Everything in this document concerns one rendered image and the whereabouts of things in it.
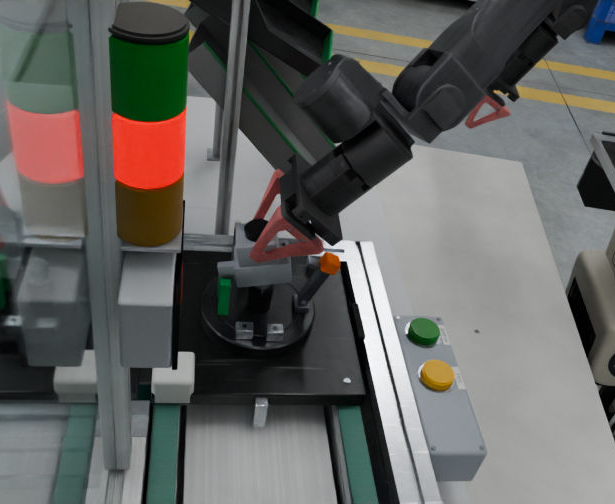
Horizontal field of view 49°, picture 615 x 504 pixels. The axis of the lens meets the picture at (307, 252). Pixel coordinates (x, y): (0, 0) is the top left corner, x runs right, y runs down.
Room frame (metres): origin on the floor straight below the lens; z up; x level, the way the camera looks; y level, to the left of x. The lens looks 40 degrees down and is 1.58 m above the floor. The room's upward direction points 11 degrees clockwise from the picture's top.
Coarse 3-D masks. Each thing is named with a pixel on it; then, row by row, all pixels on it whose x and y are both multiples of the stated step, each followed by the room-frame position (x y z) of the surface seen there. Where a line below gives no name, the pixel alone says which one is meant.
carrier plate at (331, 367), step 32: (192, 256) 0.68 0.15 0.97; (224, 256) 0.69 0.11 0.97; (320, 256) 0.73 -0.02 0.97; (192, 288) 0.62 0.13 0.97; (320, 288) 0.66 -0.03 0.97; (192, 320) 0.56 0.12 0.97; (320, 320) 0.60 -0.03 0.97; (224, 352) 0.52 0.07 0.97; (320, 352) 0.55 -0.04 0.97; (352, 352) 0.56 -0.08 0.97; (224, 384) 0.48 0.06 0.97; (256, 384) 0.49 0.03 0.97; (288, 384) 0.49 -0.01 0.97; (320, 384) 0.50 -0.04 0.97; (352, 384) 0.51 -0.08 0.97
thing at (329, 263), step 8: (328, 256) 0.61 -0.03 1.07; (336, 256) 0.61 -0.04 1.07; (312, 264) 0.60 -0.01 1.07; (320, 264) 0.60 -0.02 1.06; (328, 264) 0.60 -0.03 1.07; (336, 264) 0.60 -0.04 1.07; (320, 272) 0.60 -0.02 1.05; (328, 272) 0.60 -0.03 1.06; (336, 272) 0.60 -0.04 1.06; (312, 280) 0.60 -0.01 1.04; (320, 280) 0.60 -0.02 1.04; (304, 288) 0.60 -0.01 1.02; (312, 288) 0.60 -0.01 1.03; (304, 296) 0.60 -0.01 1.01; (312, 296) 0.60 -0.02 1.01; (304, 304) 0.60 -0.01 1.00
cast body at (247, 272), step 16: (240, 224) 0.60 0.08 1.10; (256, 224) 0.59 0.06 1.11; (240, 240) 0.57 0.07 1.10; (256, 240) 0.57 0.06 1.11; (272, 240) 0.57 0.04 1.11; (240, 256) 0.56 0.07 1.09; (224, 272) 0.57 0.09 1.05; (240, 272) 0.56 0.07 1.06; (256, 272) 0.56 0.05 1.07; (272, 272) 0.57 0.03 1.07; (288, 272) 0.57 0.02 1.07
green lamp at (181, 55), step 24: (120, 48) 0.35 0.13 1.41; (144, 48) 0.35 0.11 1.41; (168, 48) 0.36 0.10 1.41; (120, 72) 0.36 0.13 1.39; (144, 72) 0.35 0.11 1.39; (168, 72) 0.36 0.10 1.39; (120, 96) 0.36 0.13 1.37; (144, 96) 0.35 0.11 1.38; (168, 96) 0.36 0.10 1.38; (144, 120) 0.35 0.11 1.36
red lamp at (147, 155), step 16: (112, 128) 0.36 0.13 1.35; (128, 128) 0.35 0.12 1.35; (144, 128) 0.35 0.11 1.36; (160, 128) 0.36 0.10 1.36; (176, 128) 0.37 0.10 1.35; (128, 144) 0.35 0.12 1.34; (144, 144) 0.35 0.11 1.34; (160, 144) 0.36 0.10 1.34; (176, 144) 0.37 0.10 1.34; (128, 160) 0.35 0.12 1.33; (144, 160) 0.35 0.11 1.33; (160, 160) 0.36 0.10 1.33; (176, 160) 0.37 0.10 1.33; (128, 176) 0.35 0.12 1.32; (144, 176) 0.35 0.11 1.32; (160, 176) 0.36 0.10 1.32; (176, 176) 0.37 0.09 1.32
